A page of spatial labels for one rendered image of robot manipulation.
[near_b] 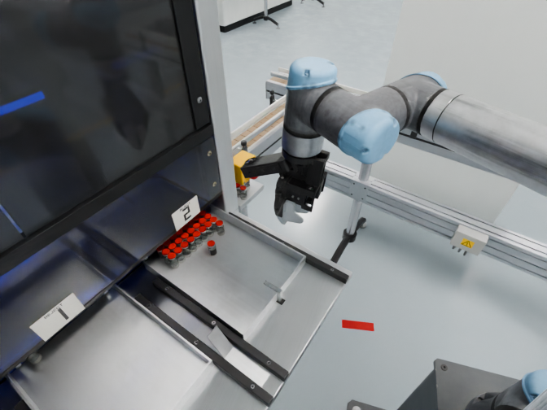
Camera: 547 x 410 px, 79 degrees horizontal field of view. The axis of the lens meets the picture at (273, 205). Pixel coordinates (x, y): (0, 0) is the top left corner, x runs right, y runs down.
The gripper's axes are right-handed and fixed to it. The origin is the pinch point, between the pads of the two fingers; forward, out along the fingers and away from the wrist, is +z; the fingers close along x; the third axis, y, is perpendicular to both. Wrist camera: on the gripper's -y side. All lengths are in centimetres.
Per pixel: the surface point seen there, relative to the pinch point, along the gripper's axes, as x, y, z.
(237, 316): -16.6, -2.4, 19.9
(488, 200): 134, 78, 71
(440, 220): 79, 48, 51
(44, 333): -41, -30, 9
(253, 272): -4.1, -4.7, 19.6
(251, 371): -26.0, 6.4, 19.6
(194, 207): -1.3, -23.7, 6.7
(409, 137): 78, 22, 15
